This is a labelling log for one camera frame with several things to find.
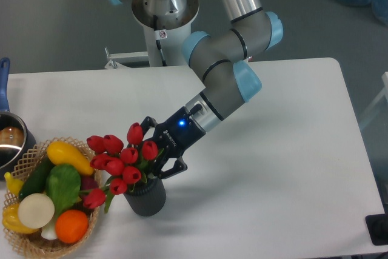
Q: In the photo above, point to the yellow bell pepper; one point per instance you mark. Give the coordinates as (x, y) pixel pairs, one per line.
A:
(11, 221)

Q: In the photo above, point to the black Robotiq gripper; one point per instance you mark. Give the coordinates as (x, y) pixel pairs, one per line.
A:
(174, 136)

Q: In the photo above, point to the purple red onion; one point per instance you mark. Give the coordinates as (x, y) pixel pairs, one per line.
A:
(88, 183)

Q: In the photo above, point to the red tulip bouquet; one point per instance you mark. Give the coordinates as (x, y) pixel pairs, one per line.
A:
(129, 167)

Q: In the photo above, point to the white frame at right edge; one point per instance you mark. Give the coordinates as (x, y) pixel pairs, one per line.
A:
(375, 106)

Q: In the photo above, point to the blue handled saucepan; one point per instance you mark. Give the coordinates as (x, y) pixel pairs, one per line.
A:
(16, 139)

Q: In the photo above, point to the yellow squash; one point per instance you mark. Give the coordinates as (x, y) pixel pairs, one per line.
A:
(60, 152)

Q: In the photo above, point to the black device at table edge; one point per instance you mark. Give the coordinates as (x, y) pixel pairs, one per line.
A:
(377, 228)

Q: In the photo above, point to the orange fruit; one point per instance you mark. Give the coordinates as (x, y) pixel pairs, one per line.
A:
(71, 226)

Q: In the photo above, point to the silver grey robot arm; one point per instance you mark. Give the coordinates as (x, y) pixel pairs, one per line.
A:
(220, 63)

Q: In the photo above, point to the white round onion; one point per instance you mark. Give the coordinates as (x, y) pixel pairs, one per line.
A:
(36, 210)

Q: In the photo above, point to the green leafy cabbage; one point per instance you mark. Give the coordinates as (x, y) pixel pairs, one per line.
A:
(62, 187)

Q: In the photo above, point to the small yellow banana tip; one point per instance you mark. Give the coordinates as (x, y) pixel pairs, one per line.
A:
(13, 185)

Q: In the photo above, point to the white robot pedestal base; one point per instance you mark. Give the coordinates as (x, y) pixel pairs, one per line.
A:
(163, 48)

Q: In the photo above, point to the dark grey ribbed vase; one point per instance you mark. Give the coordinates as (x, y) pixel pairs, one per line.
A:
(148, 199)

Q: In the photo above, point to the green cucumber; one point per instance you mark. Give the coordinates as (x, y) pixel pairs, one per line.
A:
(36, 181)

